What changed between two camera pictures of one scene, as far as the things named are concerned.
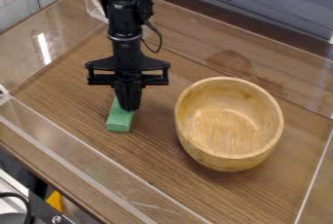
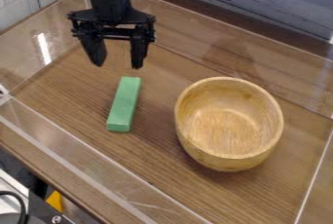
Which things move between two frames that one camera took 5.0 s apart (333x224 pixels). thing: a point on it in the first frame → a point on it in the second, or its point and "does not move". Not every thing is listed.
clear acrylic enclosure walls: x=228 y=146 does not move
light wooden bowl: x=229 y=122 does not move
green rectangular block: x=119 y=117 does not move
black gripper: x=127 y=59 → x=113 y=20
